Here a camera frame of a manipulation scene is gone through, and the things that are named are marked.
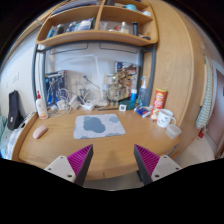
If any colourful picture board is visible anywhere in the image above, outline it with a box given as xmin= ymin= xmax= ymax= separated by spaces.
xmin=115 ymin=62 xmax=138 ymax=99

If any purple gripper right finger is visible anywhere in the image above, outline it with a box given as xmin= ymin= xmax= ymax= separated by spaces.
xmin=134 ymin=144 xmax=181 ymax=185

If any blue poster board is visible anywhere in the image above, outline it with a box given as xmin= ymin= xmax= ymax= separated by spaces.
xmin=45 ymin=70 xmax=67 ymax=106

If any grey blue mouse pad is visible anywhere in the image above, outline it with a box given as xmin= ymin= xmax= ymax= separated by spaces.
xmin=73 ymin=114 xmax=126 ymax=139

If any clear spray bottle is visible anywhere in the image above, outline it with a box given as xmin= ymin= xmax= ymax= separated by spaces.
xmin=138 ymin=76 xmax=147 ymax=106

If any white mug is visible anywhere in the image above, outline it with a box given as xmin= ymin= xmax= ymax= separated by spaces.
xmin=157 ymin=109 xmax=176 ymax=128

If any white lotion bottle red cap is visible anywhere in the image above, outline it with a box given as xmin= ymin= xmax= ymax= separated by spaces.
xmin=36 ymin=93 xmax=48 ymax=119

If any pink computer mouse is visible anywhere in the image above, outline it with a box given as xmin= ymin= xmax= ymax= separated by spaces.
xmin=33 ymin=126 xmax=48 ymax=139

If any small white cube clock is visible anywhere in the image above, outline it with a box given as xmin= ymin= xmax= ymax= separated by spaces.
xmin=119 ymin=104 xmax=127 ymax=111

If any white power strip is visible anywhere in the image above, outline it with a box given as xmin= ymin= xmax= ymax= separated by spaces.
xmin=81 ymin=103 xmax=95 ymax=111

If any black tumbler on shelf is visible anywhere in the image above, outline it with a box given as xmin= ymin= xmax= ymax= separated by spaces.
xmin=132 ymin=22 xmax=138 ymax=36

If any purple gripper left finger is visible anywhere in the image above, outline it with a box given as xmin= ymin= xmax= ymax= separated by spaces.
xmin=45 ymin=144 xmax=93 ymax=186

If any red chips can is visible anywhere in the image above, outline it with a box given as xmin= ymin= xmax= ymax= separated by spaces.
xmin=150 ymin=89 xmax=167 ymax=120

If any clear plastic cup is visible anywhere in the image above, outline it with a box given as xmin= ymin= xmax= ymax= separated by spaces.
xmin=166 ymin=124 xmax=182 ymax=139

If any blue box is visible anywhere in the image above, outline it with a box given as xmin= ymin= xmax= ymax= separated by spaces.
xmin=135 ymin=107 xmax=151 ymax=118

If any wooden wall shelf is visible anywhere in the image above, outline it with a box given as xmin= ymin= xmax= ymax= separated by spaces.
xmin=36 ymin=0 xmax=158 ymax=47

